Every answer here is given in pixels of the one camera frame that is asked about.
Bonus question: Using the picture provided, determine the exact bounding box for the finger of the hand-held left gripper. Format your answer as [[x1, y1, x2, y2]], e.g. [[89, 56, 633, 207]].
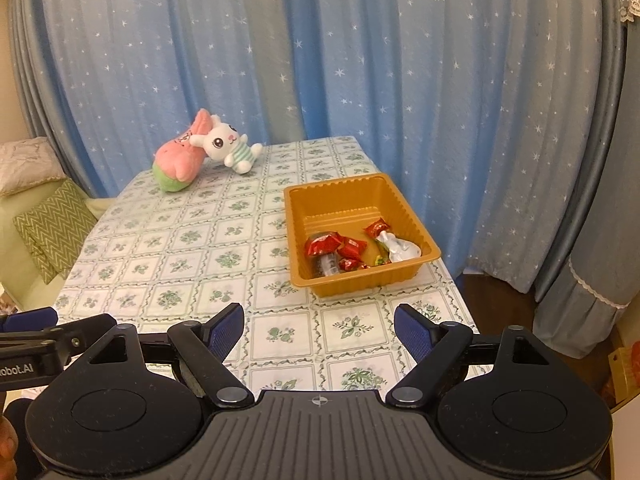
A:
[[0, 307, 59, 335], [44, 313, 117, 361]]

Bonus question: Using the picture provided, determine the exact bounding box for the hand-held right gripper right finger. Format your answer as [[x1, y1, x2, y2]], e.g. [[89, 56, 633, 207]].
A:
[[385, 303, 557, 409]]

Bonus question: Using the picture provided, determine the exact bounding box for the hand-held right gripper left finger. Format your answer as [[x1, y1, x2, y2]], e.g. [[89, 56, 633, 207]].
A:
[[82, 302, 256, 409]]

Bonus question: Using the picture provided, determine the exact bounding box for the white snack packet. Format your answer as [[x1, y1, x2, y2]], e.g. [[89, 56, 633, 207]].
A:
[[377, 231, 422, 264]]

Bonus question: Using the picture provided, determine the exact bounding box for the red gold snack packet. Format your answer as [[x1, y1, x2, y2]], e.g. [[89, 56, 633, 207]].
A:
[[363, 218, 391, 241]]

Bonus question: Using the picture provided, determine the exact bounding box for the silver snack packet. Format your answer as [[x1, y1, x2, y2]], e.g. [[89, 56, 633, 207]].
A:
[[312, 252, 341, 279]]

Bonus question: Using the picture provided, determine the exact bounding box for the orange plastic tray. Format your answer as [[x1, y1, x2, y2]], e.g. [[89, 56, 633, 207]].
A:
[[284, 172, 442, 298]]

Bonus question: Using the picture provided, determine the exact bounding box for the person's left hand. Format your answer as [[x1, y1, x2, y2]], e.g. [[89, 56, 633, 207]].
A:
[[0, 415, 19, 467]]

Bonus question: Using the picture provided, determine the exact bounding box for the light green sofa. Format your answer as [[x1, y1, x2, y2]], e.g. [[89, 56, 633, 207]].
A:
[[0, 180, 118, 311]]

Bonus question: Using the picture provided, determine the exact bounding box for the green zigzag cushion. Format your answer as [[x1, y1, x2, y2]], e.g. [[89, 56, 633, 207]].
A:
[[12, 180, 98, 285]]

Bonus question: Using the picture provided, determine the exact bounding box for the beige pillow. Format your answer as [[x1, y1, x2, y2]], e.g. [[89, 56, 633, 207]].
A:
[[0, 136, 66, 197]]

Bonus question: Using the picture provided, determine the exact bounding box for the pink star plush toy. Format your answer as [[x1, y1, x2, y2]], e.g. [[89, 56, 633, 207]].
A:
[[152, 108, 211, 194]]

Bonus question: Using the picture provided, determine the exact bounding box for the white bunny plush toy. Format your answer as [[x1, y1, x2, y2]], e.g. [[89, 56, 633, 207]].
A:
[[189, 114, 263, 175]]

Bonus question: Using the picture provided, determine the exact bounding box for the grey-blue lace-trimmed curtain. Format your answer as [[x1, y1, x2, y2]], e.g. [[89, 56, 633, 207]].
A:
[[532, 0, 640, 361]]

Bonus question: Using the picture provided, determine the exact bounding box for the yellow orange object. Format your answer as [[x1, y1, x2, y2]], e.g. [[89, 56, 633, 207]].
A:
[[606, 344, 640, 405]]

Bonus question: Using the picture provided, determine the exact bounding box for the blue star-print curtain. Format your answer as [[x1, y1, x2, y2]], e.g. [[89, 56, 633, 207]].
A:
[[7, 0, 616, 296]]

